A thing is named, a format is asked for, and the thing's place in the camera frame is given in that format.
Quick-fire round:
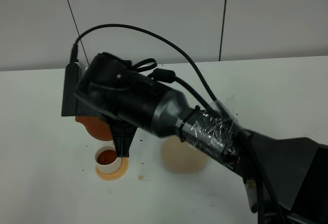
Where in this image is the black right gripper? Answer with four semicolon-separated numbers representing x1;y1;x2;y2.
74;90;137;157

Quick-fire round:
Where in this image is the brown clay teapot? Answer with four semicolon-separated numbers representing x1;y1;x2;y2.
75;116;113;141

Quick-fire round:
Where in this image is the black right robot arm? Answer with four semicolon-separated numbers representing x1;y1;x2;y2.
75;53;327;223

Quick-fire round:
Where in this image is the beige teapot saucer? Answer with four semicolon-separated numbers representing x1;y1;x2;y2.
161;136;209;174

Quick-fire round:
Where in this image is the white near teacup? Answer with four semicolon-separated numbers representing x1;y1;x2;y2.
95;145;121;174

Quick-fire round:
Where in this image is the orange near coaster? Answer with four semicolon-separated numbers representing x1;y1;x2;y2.
95;158;129;180

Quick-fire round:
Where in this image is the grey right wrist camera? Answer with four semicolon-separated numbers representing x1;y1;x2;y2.
61;60;87;116

